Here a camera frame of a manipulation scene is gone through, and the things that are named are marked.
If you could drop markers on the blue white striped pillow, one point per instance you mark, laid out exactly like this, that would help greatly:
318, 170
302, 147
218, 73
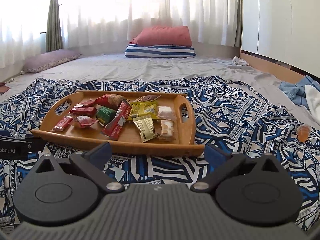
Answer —
160, 52

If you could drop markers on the large yellow snack packet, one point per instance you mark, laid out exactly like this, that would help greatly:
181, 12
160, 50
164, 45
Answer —
143, 110

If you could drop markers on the brown snack packet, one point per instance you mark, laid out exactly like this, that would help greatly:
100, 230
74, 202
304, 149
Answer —
147, 98

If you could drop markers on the red snack bar packet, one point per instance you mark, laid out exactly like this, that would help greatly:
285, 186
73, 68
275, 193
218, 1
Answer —
117, 121

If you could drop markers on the purple pillow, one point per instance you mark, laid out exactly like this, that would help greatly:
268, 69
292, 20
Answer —
50, 60

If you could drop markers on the red pillow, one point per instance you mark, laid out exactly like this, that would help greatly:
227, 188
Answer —
162, 36

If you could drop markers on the orange jelly cup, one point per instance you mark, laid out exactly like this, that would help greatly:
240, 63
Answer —
303, 133

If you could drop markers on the bed with grey sheet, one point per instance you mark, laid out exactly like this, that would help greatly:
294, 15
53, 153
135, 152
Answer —
150, 67

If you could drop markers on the green snack packet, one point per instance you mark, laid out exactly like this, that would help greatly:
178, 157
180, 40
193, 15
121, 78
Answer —
106, 115

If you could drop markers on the blue patterned blanket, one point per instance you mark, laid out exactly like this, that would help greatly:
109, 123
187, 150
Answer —
237, 120

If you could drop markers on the light blue cloth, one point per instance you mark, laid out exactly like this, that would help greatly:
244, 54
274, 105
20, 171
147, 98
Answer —
291, 90

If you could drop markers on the long red snack packet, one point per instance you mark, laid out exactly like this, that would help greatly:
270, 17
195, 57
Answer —
82, 110

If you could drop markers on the white cloth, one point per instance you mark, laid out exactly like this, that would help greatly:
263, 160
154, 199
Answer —
313, 97

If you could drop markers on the white sheer curtain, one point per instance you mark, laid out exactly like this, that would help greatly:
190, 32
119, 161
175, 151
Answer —
112, 17

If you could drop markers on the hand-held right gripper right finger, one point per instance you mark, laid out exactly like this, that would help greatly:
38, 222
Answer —
216, 155

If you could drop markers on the wooden tray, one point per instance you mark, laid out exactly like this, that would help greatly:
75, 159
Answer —
185, 130

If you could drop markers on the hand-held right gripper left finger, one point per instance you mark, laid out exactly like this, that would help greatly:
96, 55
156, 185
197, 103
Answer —
100, 155

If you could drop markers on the grey-green curtain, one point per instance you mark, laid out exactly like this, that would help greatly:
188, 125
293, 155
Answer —
53, 25
238, 12

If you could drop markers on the cream dotted snack packet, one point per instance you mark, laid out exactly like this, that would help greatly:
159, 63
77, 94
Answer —
167, 130

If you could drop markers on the white wardrobe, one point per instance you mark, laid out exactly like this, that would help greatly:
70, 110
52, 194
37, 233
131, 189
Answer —
275, 17

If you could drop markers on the red clear-window snack packet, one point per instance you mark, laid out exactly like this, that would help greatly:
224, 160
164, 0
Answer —
84, 103

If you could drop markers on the red and gold snack packet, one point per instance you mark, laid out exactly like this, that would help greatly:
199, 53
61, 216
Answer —
107, 100

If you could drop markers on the small pale yellow snack packet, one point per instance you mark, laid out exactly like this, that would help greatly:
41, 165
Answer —
146, 127

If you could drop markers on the crumpled white plastic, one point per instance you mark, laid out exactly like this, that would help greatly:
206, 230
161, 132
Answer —
240, 60

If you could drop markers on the dark red cloth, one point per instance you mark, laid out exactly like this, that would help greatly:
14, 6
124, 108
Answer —
4, 88

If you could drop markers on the red round cake packet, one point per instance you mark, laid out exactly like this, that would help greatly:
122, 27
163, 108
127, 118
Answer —
83, 121

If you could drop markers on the wooden bed frame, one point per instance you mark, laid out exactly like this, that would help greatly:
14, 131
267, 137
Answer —
265, 65

